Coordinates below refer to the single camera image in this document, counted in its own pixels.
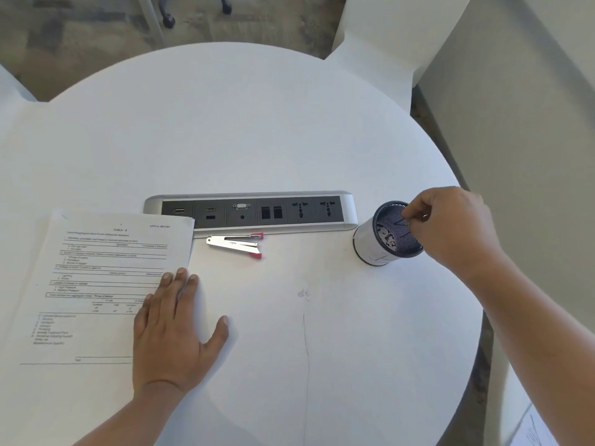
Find person's left hand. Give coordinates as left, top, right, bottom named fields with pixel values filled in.
left=132, top=268, right=229, bottom=395

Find person's right hand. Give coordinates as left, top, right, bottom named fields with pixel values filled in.
left=401, top=186, right=505, bottom=277

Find printed paper stack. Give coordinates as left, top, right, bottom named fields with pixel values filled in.
left=0, top=208, right=196, bottom=446

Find silver stapler with pink ends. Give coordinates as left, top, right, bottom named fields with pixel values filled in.
left=206, top=232, right=265, bottom=261

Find person's right forearm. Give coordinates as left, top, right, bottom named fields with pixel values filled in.
left=462, top=250, right=595, bottom=446

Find silver table power socket strip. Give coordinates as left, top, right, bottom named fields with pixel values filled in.
left=143, top=190, right=359, bottom=237

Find white wrapped mesh pen holder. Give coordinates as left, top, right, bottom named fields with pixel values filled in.
left=352, top=200, right=425, bottom=268

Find white plastic chair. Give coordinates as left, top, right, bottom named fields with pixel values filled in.
left=478, top=329, right=558, bottom=446
left=0, top=64, right=40, bottom=135
left=324, top=0, right=474, bottom=118

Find long white table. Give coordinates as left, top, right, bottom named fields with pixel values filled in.
left=134, top=0, right=166, bottom=50

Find black swivel office chair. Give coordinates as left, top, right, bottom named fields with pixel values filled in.
left=156, top=0, right=233, bottom=29

